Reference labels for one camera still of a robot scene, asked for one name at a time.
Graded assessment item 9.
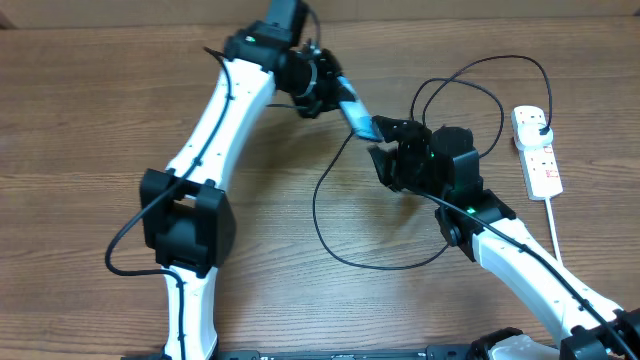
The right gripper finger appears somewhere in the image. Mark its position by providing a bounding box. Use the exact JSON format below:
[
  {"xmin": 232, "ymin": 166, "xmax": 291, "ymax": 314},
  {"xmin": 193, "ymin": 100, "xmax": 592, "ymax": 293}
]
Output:
[
  {"xmin": 368, "ymin": 146, "xmax": 398, "ymax": 188},
  {"xmin": 372, "ymin": 115, "xmax": 423, "ymax": 144}
]

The blue Samsung Galaxy smartphone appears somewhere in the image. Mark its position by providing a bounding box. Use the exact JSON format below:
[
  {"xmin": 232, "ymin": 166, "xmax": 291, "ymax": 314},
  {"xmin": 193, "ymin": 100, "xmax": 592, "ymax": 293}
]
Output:
[{"xmin": 337, "ymin": 76, "xmax": 382, "ymax": 142}]

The black USB charging cable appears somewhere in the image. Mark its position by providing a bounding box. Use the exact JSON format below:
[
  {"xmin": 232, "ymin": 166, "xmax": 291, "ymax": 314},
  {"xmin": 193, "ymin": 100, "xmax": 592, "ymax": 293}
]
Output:
[{"xmin": 312, "ymin": 54, "xmax": 554, "ymax": 272}]

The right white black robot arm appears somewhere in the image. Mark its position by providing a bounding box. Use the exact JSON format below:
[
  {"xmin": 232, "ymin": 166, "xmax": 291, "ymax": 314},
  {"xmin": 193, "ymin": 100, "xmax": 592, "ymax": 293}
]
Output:
[{"xmin": 369, "ymin": 116, "xmax": 639, "ymax": 359}]

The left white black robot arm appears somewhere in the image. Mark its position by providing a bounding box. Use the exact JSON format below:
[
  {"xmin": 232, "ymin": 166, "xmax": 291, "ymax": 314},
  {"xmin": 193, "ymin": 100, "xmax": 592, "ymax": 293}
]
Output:
[{"xmin": 136, "ymin": 1, "xmax": 365, "ymax": 359}]

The white charger plug adapter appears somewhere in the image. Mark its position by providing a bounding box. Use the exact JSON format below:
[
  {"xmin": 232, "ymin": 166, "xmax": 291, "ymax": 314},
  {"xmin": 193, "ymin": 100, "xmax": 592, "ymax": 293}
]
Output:
[{"xmin": 514, "ymin": 123, "xmax": 554, "ymax": 151}]

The white power strip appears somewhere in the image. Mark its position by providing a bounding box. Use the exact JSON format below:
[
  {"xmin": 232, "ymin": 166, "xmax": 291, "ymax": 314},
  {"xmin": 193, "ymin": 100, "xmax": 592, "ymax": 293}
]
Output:
[{"xmin": 511, "ymin": 105, "xmax": 563, "ymax": 201}]

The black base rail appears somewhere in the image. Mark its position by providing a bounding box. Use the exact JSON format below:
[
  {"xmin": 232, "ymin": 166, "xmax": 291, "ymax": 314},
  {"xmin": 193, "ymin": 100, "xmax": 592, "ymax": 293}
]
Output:
[{"xmin": 121, "ymin": 341, "xmax": 521, "ymax": 360}]

